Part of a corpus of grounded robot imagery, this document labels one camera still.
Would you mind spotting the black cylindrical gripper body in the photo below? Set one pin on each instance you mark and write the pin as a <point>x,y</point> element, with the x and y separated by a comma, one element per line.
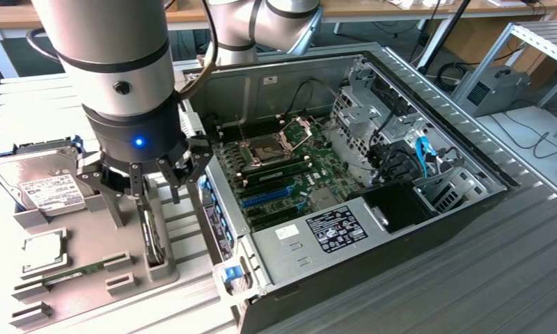
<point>135,135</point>

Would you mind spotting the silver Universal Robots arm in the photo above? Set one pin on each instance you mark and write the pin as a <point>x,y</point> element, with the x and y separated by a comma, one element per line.
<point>116,41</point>

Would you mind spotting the socket locking lever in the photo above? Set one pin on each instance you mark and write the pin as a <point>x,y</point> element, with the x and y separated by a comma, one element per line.
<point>242,130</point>

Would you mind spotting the CPU socket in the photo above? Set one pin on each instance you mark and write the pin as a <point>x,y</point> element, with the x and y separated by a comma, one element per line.
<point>266,152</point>

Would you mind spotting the graphics card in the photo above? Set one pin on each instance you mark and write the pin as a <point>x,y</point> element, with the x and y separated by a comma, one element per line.
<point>152,236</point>

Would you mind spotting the installed RAM stick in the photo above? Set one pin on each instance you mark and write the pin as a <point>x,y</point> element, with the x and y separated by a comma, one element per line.
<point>279,172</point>

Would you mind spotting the blue expansion slot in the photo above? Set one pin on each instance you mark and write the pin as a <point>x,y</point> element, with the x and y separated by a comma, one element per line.
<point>270,196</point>

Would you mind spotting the silver hard disk drive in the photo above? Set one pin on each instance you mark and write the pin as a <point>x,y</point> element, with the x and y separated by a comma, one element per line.
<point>42,181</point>

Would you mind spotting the green motherboard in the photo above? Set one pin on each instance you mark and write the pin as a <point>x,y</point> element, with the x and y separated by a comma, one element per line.
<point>302,174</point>

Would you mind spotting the metal socket cover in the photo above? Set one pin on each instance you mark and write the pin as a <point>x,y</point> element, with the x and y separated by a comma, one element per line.
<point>298,134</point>

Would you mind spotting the grey parts rack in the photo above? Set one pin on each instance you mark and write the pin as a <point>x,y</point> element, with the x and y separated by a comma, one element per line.
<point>83,257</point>

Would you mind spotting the silver CPU chip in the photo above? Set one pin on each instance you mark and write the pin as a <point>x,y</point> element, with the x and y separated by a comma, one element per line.
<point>44,254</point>

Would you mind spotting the green RAM stick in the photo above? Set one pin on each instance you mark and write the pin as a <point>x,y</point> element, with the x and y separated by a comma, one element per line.
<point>74,274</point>

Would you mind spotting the blue case latch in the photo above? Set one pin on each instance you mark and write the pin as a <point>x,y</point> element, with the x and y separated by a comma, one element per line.
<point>232,273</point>

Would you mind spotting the grey power supply unit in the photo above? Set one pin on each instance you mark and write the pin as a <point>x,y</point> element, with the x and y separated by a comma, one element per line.
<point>320,240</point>

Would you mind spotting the open black PC case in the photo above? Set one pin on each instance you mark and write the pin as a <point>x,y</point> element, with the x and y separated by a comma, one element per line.
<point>381,257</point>

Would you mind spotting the metal disk bay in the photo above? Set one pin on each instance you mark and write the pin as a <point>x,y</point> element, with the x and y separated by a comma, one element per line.
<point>461,189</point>

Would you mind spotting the wooden desk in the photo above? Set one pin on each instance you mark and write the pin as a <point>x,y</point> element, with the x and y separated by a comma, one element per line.
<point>399,10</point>

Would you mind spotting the black tripod leg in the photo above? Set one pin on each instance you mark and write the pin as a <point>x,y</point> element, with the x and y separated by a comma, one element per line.
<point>442,31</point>

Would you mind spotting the grey control box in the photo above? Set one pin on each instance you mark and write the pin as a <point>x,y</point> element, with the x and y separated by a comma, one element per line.
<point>493,90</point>

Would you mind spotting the aluminium frame table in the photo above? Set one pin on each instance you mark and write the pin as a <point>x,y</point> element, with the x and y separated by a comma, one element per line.
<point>539,38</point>

